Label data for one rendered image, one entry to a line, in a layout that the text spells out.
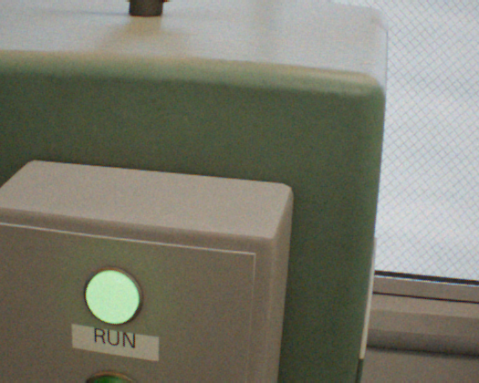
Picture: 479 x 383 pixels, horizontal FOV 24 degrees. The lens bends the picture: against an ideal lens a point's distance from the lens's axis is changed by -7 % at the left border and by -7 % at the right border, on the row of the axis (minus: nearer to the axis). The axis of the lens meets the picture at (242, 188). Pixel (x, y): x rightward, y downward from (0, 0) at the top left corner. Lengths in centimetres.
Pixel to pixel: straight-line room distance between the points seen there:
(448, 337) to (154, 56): 159
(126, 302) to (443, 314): 162
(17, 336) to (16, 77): 10
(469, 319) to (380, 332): 16
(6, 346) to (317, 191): 13
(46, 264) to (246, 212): 7
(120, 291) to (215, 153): 8
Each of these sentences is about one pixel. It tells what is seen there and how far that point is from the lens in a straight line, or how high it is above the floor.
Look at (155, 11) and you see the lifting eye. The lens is 52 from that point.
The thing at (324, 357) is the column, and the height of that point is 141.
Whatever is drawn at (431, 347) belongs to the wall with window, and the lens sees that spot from 198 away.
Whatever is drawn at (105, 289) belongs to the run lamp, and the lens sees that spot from 37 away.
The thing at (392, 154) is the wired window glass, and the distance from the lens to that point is 197.
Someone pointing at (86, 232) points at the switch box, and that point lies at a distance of 37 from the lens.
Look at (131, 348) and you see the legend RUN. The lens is 38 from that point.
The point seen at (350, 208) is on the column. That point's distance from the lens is 42.
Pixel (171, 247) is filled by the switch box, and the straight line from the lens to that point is 36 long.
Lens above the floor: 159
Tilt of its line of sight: 16 degrees down
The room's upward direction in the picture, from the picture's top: 4 degrees clockwise
